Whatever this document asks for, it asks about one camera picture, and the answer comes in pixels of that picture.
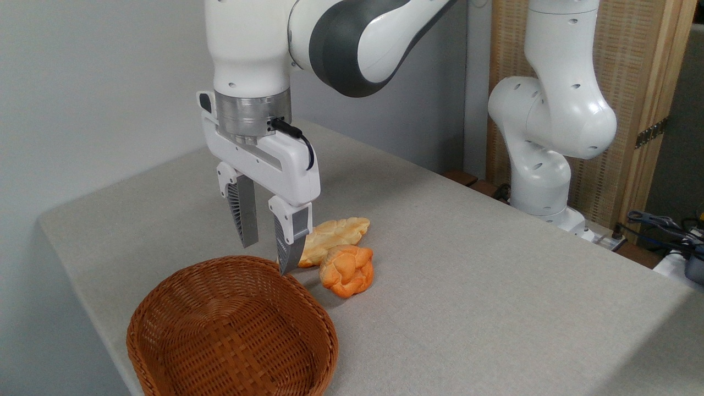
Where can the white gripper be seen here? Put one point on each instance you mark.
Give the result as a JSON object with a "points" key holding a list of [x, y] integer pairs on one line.
{"points": [[286, 165]]}

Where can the white power strip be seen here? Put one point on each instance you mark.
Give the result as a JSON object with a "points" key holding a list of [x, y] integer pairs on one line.
{"points": [[668, 269]]}

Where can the pale yellow long bread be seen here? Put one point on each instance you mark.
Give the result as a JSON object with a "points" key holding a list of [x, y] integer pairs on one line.
{"points": [[333, 234]]}

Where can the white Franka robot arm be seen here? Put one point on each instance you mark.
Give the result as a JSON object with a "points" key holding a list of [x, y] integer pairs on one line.
{"points": [[250, 44]]}

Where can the brown woven wicker basket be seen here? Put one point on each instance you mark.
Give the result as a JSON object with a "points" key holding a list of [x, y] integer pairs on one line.
{"points": [[231, 330]]}

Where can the brown wooden screen foot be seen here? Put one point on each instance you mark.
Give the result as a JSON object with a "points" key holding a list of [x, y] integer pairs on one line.
{"points": [[484, 188], [461, 177]]}

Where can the metal screen hinge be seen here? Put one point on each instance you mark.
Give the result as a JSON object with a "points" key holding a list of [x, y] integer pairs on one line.
{"points": [[652, 133]]}

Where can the orange round bread bun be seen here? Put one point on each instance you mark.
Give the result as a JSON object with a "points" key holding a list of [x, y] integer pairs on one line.
{"points": [[346, 272]]}

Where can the grey plastic device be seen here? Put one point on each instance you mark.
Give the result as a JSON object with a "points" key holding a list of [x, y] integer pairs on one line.
{"points": [[696, 269]]}

